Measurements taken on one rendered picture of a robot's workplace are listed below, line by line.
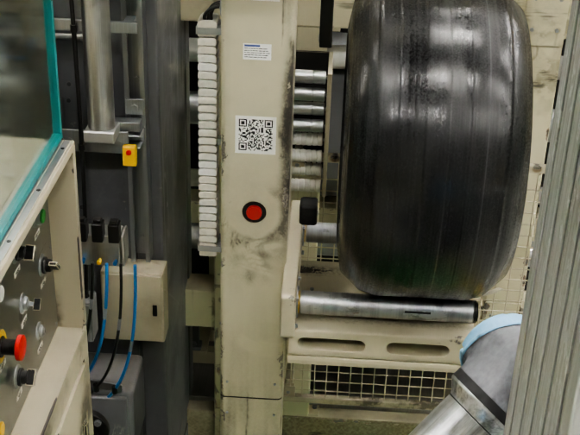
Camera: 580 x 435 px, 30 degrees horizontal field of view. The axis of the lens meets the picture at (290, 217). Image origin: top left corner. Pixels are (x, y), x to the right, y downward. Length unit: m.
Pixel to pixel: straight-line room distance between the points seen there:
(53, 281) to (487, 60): 0.84
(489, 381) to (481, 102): 0.53
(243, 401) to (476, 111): 0.86
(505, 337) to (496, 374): 0.05
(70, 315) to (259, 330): 0.40
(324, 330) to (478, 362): 0.64
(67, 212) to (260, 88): 0.40
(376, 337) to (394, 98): 0.51
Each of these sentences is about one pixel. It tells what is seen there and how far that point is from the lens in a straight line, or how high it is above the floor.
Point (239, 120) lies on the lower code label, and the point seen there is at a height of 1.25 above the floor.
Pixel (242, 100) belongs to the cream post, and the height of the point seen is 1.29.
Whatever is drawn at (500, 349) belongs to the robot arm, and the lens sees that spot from 1.48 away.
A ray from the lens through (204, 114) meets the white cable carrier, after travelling 1.99.
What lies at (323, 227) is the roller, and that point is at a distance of 2.31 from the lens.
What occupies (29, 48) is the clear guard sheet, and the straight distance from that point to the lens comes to 1.68.
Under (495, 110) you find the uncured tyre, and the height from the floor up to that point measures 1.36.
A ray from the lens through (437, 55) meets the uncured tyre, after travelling 1.82.
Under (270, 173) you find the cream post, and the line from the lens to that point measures 2.02.
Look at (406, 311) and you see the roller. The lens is 2.07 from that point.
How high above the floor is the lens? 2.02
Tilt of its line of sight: 28 degrees down
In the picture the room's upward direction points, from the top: 2 degrees clockwise
